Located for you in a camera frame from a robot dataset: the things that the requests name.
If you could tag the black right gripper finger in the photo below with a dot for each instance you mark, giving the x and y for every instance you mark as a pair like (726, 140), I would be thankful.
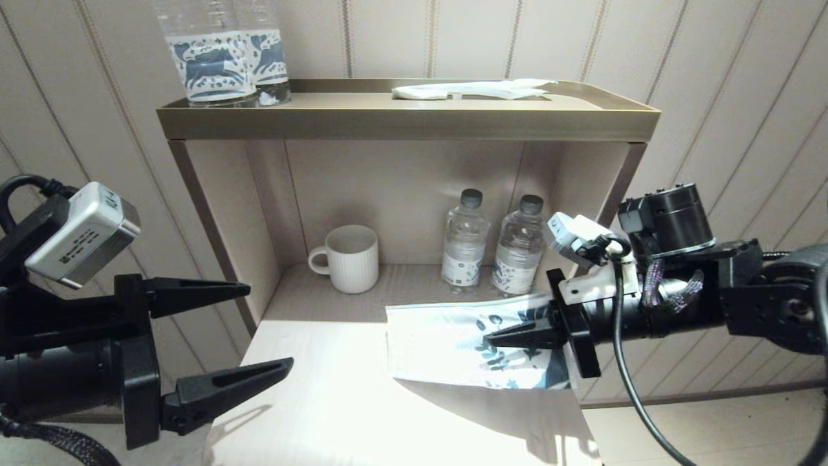
(543, 314)
(530, 336)

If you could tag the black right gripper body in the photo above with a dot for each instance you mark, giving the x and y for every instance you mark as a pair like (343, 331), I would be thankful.
(579, 343)

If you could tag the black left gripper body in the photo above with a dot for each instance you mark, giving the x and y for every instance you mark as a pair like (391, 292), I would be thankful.
(139, 388)

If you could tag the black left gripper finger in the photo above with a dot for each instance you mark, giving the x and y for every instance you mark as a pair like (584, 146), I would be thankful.
(194, 401)
(187, 294)

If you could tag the white leaf-print plastic bag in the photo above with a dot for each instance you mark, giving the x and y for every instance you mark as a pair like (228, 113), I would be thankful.
(440, 343)

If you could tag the small clear water bottle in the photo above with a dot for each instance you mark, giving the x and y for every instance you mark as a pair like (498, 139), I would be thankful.
(519, 252)
(463, 246)

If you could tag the white ribbed mug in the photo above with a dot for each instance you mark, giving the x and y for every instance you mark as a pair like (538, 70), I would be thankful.
(352, 262)

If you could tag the white packet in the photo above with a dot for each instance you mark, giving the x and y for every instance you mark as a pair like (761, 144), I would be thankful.
(498, 89)

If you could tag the large bottle blue deer label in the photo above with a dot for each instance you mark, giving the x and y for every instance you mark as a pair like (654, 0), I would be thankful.
(272, 58)
(210, 61)

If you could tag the bronze open shelf unit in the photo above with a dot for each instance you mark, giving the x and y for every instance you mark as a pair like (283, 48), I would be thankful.
(401, 120)

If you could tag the white folded sachet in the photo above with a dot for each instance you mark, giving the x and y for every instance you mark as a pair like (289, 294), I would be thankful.
(419, 94)

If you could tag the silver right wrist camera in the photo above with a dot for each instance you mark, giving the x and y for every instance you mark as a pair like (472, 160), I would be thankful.
(563, 233)

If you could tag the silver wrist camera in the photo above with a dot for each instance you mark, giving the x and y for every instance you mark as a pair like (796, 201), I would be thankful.
(563, 233)
(84, 239)

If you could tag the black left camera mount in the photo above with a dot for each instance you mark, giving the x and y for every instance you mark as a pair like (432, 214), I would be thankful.
(52, 317)

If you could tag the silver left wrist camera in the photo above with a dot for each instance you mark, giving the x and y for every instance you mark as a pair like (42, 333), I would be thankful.
(84, 239)

